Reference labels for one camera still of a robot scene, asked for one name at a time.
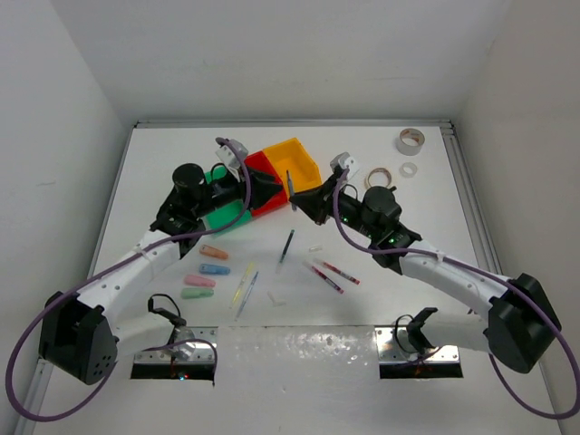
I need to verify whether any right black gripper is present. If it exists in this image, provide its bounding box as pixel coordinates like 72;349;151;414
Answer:
292;173;379;240

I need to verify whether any yellow pen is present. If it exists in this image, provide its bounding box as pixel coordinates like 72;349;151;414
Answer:
229;262;255;309

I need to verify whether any blue pen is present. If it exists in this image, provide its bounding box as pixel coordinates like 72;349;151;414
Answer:
235;271;259;322

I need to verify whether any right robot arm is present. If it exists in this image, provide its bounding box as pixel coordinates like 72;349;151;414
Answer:
290;176;562;373

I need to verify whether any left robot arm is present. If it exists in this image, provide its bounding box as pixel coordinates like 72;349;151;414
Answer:
39;163;283;385

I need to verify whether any red plastic bin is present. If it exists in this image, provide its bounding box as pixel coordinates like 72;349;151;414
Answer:
245;151;288;218

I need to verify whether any yellow plastic bin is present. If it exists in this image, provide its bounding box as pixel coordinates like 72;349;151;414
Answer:
263;138;323;194

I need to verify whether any green plastic bin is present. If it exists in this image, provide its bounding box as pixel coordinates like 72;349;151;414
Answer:
204;166;252;232

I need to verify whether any red pen upper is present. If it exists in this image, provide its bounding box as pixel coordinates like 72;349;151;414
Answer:
314;258;361;285

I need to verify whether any red pen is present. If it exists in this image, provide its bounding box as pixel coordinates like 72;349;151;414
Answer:
314;258;361;285
303;261;344;294

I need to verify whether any red pen lower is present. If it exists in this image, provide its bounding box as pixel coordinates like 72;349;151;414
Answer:
303;261;344;294

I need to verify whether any orange eraser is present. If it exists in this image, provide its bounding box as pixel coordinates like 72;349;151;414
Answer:
199;245;229;260

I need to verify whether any small white tape roll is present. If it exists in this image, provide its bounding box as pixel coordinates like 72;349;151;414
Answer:
399;162;418;179

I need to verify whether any blue eraser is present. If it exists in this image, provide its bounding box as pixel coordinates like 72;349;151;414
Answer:
198;264;231;276

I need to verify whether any white pen cap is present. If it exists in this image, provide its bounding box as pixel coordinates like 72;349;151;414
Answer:
266;292;286;306

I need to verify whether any large white tape roll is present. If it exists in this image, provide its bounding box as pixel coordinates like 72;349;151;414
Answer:
395;128;425;157

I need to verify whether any pink eraser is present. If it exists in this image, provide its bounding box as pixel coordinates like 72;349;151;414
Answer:
184;275;216;288

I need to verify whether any green eraser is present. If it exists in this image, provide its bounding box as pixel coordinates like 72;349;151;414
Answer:
180;287;214;300

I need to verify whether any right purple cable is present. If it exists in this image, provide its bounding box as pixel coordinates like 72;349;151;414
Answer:
333;169;580;421

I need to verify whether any purple cable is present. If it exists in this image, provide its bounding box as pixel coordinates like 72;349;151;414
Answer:
333;169;580;421
5;137;253;422

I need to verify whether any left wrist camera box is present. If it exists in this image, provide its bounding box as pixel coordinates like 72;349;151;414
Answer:
216;138;248;180

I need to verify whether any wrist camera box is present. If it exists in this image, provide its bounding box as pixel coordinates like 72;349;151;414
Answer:
330;152;360;181
216;138;248;180

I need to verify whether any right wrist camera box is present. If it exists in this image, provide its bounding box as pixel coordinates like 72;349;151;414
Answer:
330;152;360;181

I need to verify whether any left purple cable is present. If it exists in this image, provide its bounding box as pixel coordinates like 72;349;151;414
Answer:
5;137;253;422

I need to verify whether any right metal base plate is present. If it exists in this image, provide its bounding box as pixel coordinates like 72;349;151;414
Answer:
374;326;460;366

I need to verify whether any metal base plate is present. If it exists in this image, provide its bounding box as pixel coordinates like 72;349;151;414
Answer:
374;326;460;366
133;327;218;364

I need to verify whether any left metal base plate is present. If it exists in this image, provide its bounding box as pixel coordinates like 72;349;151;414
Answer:
133;327;218;364

